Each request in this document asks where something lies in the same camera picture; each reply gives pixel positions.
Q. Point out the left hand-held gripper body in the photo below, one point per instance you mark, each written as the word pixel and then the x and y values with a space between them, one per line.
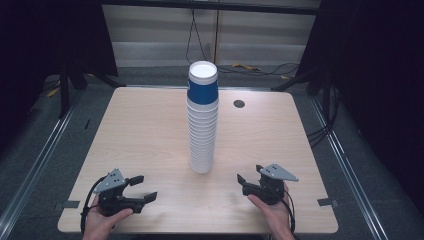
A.
pixel 111 186

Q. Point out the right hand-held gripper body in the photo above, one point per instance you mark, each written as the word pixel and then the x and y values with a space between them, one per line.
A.
pixel 273 190

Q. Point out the stack of white paper cups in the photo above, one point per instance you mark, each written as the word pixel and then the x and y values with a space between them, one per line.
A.
pixel 201 143

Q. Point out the person's right hand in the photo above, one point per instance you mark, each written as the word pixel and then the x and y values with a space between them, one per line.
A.
pixel 278 220

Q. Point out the person's left hand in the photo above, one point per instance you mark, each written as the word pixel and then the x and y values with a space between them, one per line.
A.
pixel 96 226

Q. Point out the grey tape strip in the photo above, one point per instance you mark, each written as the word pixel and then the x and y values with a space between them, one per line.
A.
pixel 326 201
pixel 70 204

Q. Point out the small black floor strip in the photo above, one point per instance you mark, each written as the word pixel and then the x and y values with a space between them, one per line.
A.
pixel 87 124

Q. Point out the dark round table grommet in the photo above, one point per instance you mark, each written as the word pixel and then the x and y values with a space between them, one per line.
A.
pixel 239 103

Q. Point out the black metal stand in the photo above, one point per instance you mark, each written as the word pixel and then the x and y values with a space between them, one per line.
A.
pixel 64 96
pixel 325 90

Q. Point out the yellow tape scrap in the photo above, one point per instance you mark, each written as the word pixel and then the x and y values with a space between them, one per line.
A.
pixel 52 92
pixel 246 67

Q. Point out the black curtain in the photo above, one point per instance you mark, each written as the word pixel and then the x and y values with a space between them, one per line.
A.
pixel 40 40
pixel 376 83

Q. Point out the black overhead bar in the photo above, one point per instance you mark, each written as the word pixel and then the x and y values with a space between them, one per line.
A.
pixel 206 6

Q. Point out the metal floor rail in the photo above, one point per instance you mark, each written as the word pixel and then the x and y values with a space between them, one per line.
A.
pixel 40 160
pixel 346 166

